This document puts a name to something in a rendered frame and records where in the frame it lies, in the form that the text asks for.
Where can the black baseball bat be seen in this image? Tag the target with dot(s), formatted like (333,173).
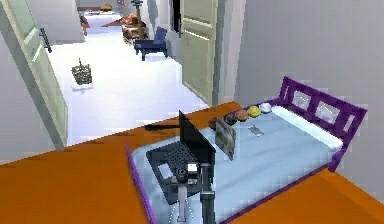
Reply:
(161,127)

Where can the white ball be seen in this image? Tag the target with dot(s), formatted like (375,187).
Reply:
(265,107)

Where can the pale green room door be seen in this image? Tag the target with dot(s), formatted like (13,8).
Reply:
(36,76)
(199,50)

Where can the brown table with items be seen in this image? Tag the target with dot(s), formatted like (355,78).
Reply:
(131,28)

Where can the dark floor lamp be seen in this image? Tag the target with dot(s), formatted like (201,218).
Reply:
(139,16)

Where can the long white pillow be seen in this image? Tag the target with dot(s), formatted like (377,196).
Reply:
(310,128)

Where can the black laptop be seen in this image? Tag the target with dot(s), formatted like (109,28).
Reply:
(193,143)

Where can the blue armchair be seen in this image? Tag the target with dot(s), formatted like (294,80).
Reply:
(152,43)

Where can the yellow ball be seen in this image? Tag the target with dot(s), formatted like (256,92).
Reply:
(254,111)

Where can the small grey flat object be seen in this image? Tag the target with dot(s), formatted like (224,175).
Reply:
(256,131)

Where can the upright colourful book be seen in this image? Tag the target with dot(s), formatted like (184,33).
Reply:
(226,140)

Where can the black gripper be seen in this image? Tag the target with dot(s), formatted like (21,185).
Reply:
(181,173)

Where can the purple bed with blue mattress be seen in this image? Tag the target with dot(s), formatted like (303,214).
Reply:
(273,160)

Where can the dark red ball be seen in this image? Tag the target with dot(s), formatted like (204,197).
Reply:
(213,124)

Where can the dark brown ball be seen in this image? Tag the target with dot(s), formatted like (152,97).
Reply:
(230,119)

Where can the orange ball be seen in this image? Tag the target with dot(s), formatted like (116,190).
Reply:
(242,115)

